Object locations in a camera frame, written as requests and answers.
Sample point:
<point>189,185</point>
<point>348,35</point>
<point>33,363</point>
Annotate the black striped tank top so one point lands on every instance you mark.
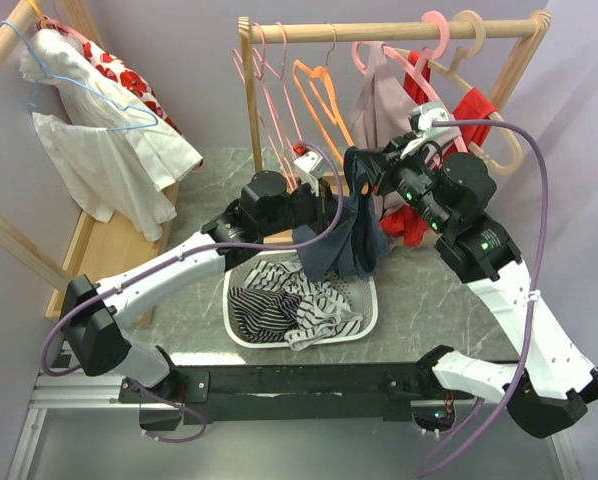
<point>261,316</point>

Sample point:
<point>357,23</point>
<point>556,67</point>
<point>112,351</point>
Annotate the wooden clothes rack left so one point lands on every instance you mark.
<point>35,206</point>

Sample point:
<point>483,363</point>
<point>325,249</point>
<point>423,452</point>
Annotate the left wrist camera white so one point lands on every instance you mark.
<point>310,167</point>

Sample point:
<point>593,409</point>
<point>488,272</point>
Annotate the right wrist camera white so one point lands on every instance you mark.
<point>428,124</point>

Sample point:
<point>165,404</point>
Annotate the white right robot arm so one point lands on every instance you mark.
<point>553,383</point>

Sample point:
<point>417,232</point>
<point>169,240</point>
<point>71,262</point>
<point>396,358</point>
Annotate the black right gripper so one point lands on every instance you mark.
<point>383,166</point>

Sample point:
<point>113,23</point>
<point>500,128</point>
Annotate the white striped tank top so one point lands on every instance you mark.
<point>324,312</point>

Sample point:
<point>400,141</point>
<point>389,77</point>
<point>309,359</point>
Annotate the pink wire hanger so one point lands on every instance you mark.
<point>281,75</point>
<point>267,131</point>

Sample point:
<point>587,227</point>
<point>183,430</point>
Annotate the red floral white garment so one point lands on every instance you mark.
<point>116,70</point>

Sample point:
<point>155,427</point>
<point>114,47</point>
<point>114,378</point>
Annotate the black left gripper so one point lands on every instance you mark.
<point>325,207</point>

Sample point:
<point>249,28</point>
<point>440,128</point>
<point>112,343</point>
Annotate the red tank top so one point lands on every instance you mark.
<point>405,223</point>

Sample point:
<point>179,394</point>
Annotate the wooden clothes rack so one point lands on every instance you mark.
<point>436,40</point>
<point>35,206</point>

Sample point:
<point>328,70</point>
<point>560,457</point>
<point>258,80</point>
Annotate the mauve tank top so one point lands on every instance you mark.
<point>382,110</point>

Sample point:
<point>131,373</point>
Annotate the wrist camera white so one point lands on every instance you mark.
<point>310,167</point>
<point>428,124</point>

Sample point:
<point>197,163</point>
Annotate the white perforated plastic basket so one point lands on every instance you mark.
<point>361,295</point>

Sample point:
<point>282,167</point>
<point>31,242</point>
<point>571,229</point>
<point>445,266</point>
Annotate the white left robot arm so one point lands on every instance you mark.
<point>96,315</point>

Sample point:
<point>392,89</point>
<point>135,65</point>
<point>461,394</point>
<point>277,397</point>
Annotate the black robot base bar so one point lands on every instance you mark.
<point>289,392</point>

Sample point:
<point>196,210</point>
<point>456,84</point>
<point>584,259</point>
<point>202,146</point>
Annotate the white dress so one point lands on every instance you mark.
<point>113,153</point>

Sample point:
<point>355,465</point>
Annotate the wooden clothes rack centre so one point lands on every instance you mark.
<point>436,40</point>

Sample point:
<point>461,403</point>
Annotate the orange plastic hanger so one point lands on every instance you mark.
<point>321,84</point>

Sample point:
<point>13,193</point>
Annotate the navy blue tank top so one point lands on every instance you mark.
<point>358,242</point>

